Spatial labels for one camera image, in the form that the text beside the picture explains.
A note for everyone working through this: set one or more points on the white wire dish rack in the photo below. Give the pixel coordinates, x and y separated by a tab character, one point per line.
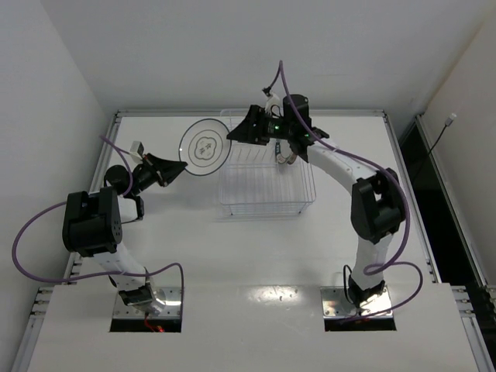
253	185

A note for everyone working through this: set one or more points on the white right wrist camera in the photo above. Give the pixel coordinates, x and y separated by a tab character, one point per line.
272	102

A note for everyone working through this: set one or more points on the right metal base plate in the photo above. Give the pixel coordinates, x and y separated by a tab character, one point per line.
336	307

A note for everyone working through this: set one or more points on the metal base plate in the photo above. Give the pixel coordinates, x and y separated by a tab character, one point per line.
166	306
336	307

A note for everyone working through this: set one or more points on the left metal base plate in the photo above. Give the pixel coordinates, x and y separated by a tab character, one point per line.
166	306

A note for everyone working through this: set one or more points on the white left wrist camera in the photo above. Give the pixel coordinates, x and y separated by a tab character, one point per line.
136	150

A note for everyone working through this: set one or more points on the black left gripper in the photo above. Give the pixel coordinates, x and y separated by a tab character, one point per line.
156	170

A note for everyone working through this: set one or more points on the white plate teal rim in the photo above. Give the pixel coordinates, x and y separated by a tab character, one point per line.
204	147

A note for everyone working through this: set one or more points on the black cable white plug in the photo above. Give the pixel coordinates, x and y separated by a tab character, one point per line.
448	122

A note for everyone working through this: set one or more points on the white plate orange sunburst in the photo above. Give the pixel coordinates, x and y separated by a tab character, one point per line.
287	155

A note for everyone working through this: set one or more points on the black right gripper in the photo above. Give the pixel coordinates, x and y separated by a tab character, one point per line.
260	126

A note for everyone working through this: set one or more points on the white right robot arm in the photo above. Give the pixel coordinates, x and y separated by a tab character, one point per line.
377	209

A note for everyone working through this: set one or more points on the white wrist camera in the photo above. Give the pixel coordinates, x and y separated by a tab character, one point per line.
136	150
272	102

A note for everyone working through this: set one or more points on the aluminium table frame rail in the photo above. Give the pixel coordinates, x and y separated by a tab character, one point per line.
77	157

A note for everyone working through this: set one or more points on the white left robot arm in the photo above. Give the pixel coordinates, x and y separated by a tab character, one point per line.
93	227

